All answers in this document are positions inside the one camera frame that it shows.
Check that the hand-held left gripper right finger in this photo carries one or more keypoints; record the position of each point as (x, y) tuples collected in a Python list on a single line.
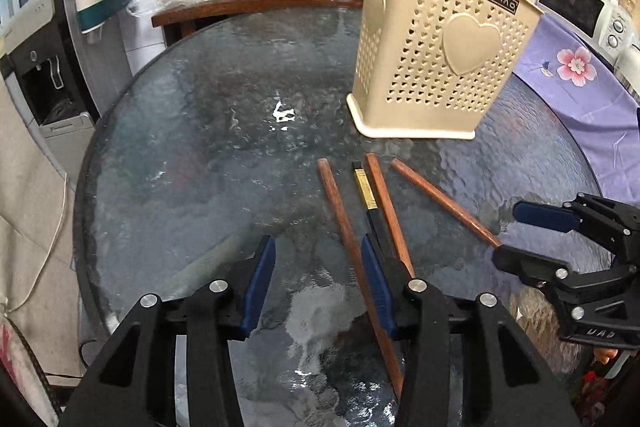
[(377, 282)]

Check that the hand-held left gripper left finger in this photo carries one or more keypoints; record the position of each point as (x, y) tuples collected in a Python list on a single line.
[(257, 282)]

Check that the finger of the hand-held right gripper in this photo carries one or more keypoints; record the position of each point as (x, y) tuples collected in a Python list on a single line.
[(530, 264), (545, 217)]

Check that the brown wooden chopstick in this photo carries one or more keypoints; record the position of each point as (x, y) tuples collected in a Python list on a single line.
[(440, 202), (340, 217), (385, 207)]

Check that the black chopstick with gold band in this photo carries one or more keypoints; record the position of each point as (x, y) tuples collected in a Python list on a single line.
[(364, 189)]

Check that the beige perforated utensil holder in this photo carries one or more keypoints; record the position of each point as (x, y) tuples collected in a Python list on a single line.
[(400, 57)]

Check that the person's right hand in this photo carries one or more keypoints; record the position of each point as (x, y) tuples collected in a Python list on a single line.
[(604, 354)]

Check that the purple floral cloth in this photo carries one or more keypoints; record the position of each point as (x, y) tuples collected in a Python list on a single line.
[(600, 117)]

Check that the white kettle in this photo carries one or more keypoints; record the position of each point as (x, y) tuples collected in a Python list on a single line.
[(627, 67)]

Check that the wooden counter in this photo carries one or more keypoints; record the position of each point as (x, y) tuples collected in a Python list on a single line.
[(225, 9)]

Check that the white water dispenser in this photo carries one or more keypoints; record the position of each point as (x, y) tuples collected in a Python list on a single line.
[(35, 72)]

